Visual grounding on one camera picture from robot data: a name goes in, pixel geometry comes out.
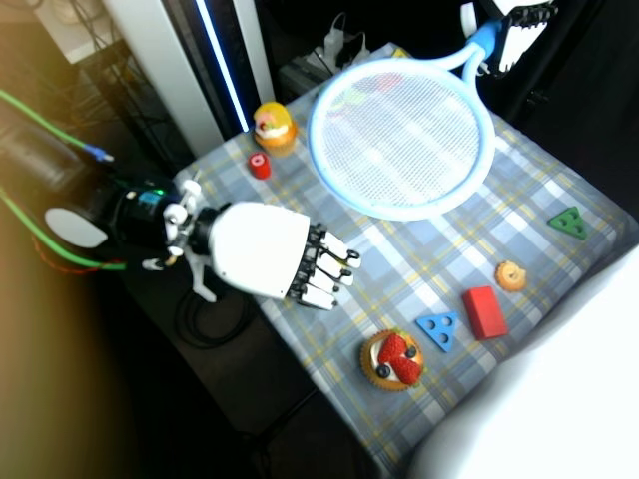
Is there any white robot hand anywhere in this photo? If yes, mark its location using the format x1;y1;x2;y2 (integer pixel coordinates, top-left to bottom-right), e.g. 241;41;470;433
457;0;559;80
207;202;362;311

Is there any light blue toy racket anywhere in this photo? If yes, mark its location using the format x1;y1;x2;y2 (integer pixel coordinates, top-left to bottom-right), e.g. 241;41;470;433
306;18;504;224

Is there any red cylinder block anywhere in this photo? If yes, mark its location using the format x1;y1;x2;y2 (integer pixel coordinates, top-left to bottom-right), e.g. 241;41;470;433
248;152;274;181

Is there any yellow toy cupcake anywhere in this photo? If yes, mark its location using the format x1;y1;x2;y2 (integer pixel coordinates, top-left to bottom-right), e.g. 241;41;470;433
252;101;301;159

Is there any blue plaid tablecloth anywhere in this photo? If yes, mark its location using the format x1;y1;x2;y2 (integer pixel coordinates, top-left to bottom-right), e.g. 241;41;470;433
172;47;626;476

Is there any toy strawberry tart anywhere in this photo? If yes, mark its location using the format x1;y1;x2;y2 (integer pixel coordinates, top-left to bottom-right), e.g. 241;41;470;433
360;327;425;393

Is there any white power adapter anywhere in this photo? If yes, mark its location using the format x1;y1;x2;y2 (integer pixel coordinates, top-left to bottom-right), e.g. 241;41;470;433
313;12;373;72

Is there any grey power strip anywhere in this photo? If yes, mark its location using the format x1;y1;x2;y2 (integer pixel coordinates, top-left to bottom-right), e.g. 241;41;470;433
277;54;335;97

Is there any green triangle block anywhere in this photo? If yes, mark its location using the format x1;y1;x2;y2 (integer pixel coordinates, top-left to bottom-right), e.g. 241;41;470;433
546;206;589;241

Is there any blue triangle block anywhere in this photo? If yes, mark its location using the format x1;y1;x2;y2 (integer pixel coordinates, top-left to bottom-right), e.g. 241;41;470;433
415;310;461;354

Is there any white pillar with blue light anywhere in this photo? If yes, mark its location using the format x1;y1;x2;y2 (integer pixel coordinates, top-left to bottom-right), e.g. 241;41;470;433
102;0;277;159

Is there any red rectangular block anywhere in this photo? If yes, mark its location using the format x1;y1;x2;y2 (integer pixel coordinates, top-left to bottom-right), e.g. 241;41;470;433
461;285;510;342

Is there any toy cookie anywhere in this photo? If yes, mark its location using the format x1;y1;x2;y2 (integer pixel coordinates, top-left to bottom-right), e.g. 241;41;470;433
494;259;528;293

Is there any white robot body shell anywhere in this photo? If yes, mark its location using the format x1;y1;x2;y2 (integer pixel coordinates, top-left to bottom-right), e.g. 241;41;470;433
406;251;639;479

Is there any black coiled cable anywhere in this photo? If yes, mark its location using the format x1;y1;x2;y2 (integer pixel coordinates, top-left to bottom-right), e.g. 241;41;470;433
173;286;257;350

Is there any green cable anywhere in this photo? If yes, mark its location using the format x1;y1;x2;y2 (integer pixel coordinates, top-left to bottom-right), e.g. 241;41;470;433
0;188;127;273
0;89;115;164

